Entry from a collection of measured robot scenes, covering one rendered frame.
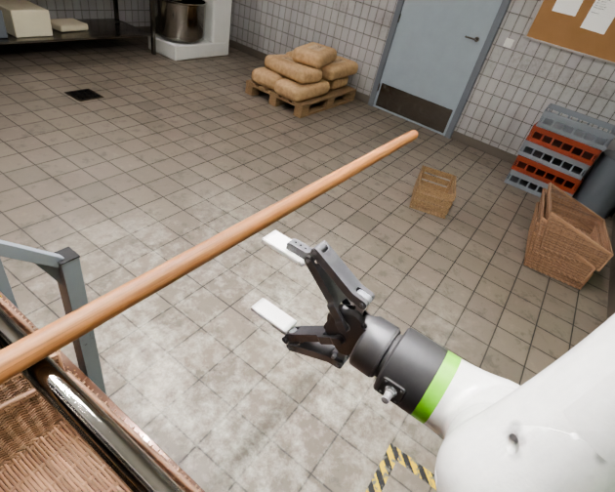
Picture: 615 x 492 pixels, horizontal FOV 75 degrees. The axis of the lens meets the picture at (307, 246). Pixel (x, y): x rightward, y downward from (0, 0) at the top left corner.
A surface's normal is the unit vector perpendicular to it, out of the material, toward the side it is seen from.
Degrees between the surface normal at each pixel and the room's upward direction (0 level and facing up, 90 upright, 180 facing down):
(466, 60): 90
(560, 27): 90
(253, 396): 0
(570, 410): 55
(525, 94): 90
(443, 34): 90
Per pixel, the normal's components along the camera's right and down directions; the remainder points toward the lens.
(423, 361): -0.07, -0.51
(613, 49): -0.56, 0.42
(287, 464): 0.19, -0.77
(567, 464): -0.39, -0.13
